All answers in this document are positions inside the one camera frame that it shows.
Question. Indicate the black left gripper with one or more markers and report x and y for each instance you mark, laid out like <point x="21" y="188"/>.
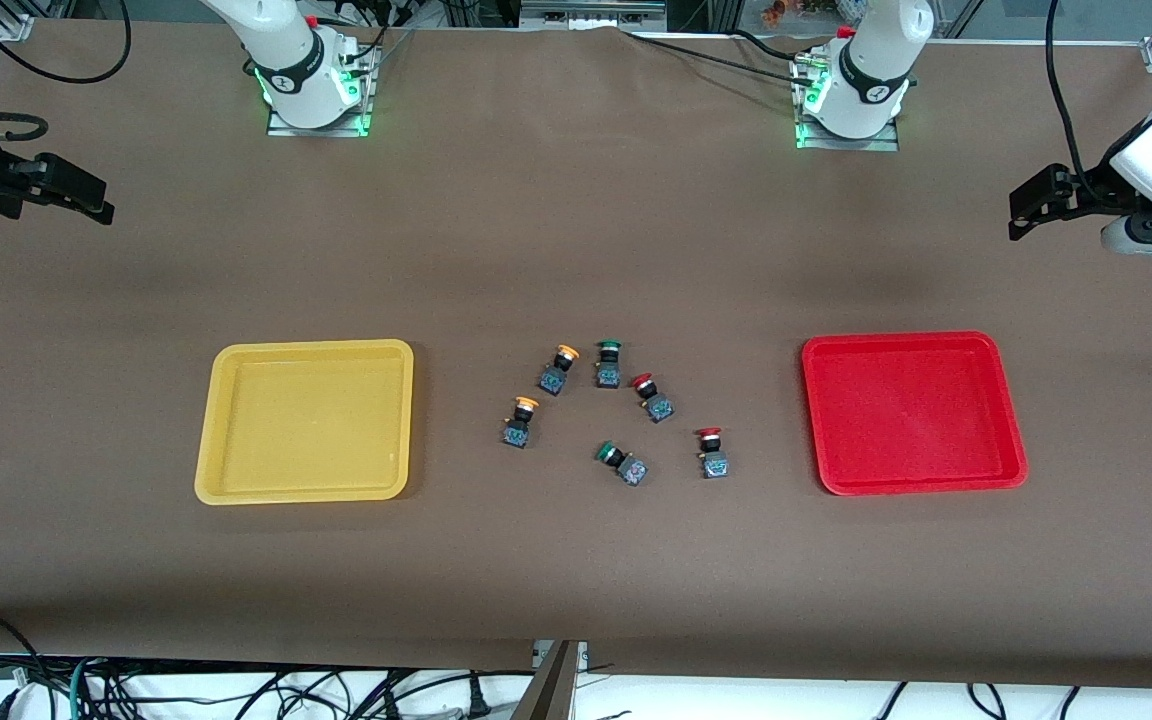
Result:
<point x="1093" y="187"/>

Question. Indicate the red cap push button switch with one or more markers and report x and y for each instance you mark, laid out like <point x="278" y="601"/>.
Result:
<point x="715" y="465"/>
<point x="660" y="407"/>

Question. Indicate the yellow cap push button switch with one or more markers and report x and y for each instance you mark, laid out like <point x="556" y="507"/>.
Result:
<point x="517" y="434"/>
<point x="553" y="380"/>

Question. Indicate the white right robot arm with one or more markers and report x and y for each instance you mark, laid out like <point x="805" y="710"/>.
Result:
<point x="286" y="50"/>

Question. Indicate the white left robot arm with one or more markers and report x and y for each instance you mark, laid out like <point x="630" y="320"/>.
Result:
<point x="876" y="60"/>

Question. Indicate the red plastic tray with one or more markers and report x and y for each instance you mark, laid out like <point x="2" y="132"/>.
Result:
<point x="911" y="415"/>

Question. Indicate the yellow plastic tray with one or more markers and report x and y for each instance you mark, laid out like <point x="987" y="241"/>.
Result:
<point x="306" y="430"/>

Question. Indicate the brown table cover mat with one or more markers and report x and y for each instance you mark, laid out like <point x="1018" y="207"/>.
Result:
<point x="576" y="250"/>

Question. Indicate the metal table support beam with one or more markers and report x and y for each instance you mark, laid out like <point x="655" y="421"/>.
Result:
<point x="551" y="690"/>

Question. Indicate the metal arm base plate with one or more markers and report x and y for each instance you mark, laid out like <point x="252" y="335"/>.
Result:
<point x="321" y="129"/>
<point x="851" y="144"/>

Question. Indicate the green cap push button switch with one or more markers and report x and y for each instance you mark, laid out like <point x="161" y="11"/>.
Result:
<point x="633" y="470"/>
<point x="607" y="374"/>

